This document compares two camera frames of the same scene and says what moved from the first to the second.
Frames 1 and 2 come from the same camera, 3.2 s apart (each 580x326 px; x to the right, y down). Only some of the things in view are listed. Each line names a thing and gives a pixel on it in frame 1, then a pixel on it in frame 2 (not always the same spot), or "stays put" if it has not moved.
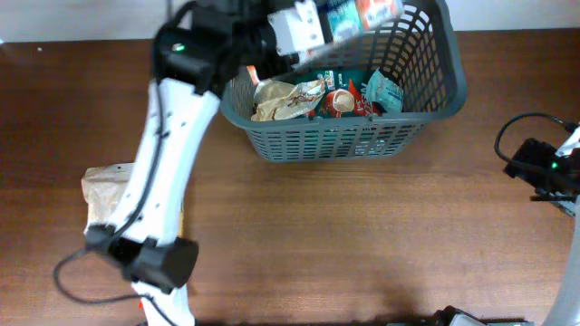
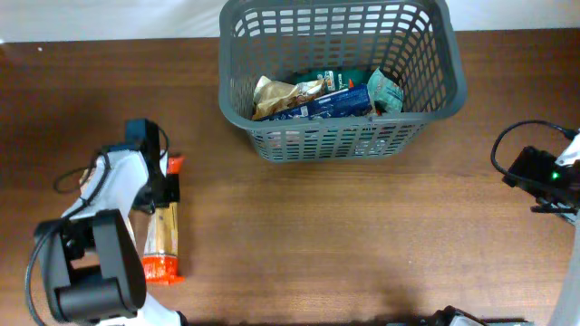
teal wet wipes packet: (381, 91) stays put
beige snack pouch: (275, 100) stays put
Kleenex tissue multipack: (350, 19) → (350, 102)
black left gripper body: (255, 38) → (159, 189)
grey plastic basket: (424, 52) stays put
